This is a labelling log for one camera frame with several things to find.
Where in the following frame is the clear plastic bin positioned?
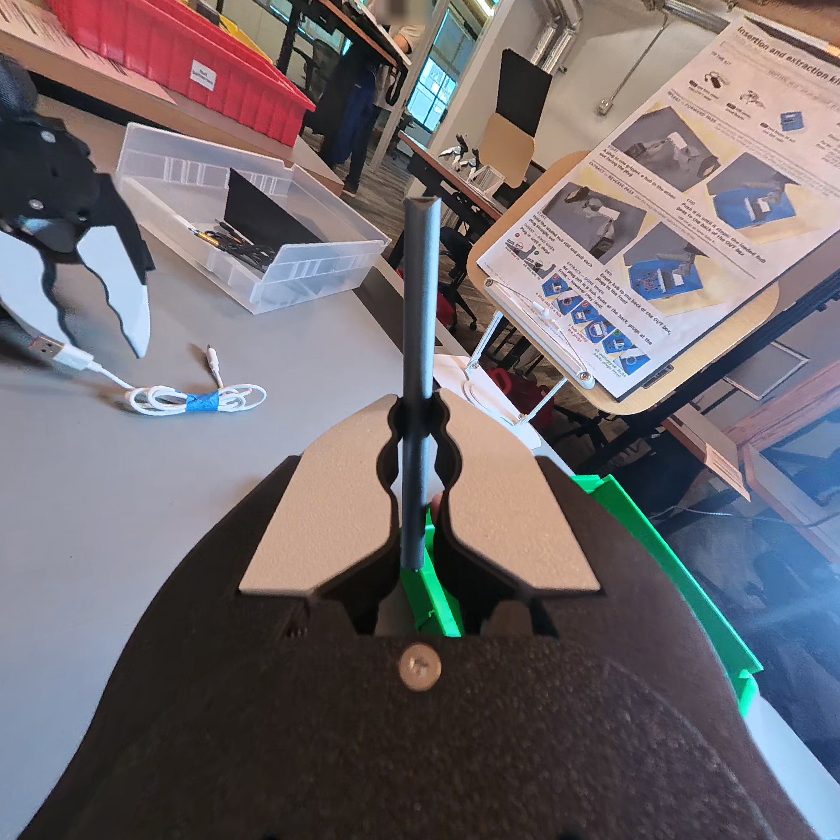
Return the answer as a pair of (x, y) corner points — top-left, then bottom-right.
(113, 122), (392, 315)

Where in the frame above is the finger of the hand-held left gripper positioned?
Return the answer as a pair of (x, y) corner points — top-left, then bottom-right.
(0, 230), (72, 352)
(75, 225), (152, 359)

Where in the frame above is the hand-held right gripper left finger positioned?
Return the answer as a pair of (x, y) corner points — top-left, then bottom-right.
(238, 394), (402, 599)

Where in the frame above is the black USB cable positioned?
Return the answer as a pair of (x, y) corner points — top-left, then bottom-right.
(190, 220), (280, 273)

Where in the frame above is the white cable with blue tape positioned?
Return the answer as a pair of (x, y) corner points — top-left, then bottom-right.
(28, 335), (268, 417)

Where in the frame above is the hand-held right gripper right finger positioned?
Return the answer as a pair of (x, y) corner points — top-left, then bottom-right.
(434, 388), (602, 600)

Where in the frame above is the wooden office desk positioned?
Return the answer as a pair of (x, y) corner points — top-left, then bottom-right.
(397, 131), (509, 263)

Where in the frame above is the red tote bag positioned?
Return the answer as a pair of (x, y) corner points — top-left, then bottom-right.
(486, 366), (559, 414)

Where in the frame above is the wooden chair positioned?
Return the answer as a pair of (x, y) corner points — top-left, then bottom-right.
(476, 48), (554, 191)

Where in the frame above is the yellow plastic bin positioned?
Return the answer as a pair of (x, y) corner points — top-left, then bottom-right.
(217, 14), (273, 63)

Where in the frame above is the green plastic bin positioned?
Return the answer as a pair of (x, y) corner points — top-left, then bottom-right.
(399, 474), (764, 718)

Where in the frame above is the slim grey USB hub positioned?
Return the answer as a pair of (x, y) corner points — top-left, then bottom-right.
(400, 196), (442, 571)

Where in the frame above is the red plastic bin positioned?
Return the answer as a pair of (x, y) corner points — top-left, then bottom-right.
(45, 0), (317, 148)

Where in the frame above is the white base sign stand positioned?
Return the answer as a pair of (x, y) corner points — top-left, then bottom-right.
(433, 13), (840, 454)

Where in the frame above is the black divider panel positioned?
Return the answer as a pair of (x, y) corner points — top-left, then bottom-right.
(223, 168), (324, 249)

